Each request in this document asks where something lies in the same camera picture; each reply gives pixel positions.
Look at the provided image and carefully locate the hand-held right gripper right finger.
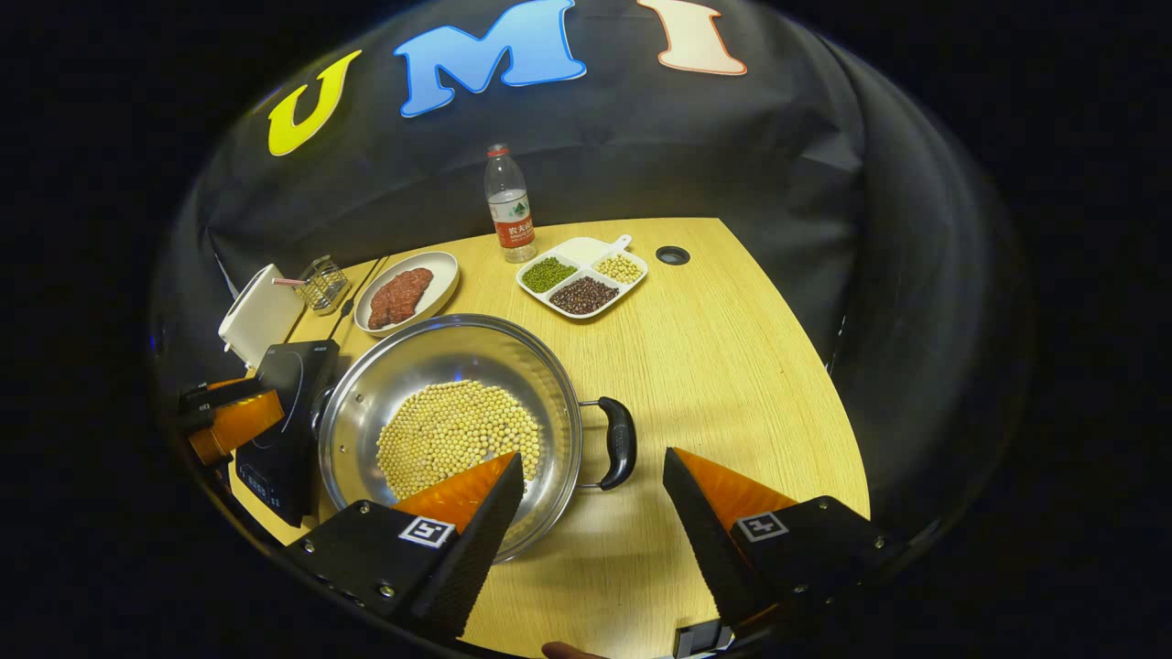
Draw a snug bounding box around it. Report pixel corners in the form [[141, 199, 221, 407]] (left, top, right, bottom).
[[663, 447, 903, 632]]

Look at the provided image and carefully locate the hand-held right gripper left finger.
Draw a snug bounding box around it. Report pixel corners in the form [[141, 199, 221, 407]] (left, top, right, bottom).
[[279, 451, 527, 639]]

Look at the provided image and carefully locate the black induction cooktop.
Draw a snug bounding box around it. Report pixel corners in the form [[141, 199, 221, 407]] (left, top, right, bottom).
[[234, 340, 342, 527]]

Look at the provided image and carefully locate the steel pot with black handles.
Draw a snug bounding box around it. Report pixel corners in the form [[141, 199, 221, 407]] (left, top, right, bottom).
[[316, 313, 638, 564]]

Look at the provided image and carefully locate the white toaster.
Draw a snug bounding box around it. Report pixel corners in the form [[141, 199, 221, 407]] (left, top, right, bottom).
[[218, 264, 306, 370]]

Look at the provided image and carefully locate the pile of yellow soybeans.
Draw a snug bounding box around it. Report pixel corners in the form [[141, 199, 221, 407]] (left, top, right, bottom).
[[375, 380, 543, 502]]

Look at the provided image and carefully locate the brown meat steak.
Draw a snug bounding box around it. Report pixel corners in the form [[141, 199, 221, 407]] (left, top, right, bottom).
[[368, 279, 406, 330], [389, 267, 435, 321]]

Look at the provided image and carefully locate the white round plate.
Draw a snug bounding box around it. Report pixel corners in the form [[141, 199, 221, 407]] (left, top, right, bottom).
[[353, 251, 461, 338]]

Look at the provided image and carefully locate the heap of dark red beans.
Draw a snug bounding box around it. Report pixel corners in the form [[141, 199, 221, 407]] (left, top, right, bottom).
[[549, 276, 620, 315]]

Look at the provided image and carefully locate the heap of green mung beans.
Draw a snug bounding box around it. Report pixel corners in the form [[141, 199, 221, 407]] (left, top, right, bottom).
[[522, 257, 578, 294]]

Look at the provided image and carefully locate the white divided dish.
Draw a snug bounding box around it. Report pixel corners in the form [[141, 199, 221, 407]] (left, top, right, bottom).
[[515, 234, 649, 320]]

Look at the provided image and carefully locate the clear plastic water bottle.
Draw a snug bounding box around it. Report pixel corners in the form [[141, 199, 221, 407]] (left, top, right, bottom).
[[484, 144, 538, 265]]

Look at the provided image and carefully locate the small wire basket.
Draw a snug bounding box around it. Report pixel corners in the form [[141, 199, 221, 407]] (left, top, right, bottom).
[[298, 255, 353, 315]]

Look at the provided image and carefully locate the black power cable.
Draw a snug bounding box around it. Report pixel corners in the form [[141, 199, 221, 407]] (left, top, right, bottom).
[[328, 258, 391, 341]]

